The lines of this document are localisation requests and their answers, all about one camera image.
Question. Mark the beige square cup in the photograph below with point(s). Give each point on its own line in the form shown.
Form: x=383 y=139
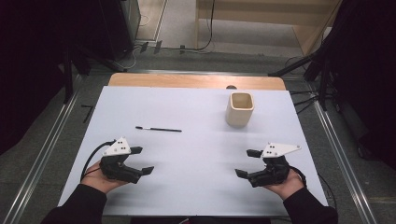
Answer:
x=238 y=118

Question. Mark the black cabinet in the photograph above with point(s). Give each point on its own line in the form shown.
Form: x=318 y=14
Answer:
x=118 y=28

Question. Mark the light wooden shelf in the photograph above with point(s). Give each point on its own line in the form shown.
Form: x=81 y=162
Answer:
x=311 y=34

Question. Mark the metal floor rail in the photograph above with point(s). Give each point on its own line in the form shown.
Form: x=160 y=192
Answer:
x=46 y=149
x=345 y=168

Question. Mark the black hex key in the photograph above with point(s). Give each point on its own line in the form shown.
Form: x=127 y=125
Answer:
x=88 y=113

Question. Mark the person's right hand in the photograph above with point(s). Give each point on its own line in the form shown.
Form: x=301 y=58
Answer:
x=288 y=188

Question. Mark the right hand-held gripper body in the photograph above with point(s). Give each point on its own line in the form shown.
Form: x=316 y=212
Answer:
x=274 y=171

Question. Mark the white table cover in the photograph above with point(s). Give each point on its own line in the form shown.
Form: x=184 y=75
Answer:
x=193 y=174

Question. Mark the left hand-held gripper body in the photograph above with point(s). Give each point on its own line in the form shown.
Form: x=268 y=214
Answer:
x=116 y=168

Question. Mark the black curtain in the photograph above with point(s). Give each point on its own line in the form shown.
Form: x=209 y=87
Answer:
x=31 y=77
x=367 y=77

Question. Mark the wooden table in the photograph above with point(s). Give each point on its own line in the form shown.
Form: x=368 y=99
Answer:
x=186 y=81

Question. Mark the person's left hand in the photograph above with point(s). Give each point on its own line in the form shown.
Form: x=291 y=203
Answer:
x=99 y=182

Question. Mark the black metal stand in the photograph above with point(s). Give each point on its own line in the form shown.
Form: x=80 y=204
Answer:
x=295 y=66
x=67 y=81

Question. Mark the black mascara brush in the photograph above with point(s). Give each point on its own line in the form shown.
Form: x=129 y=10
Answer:
x=162 y=129

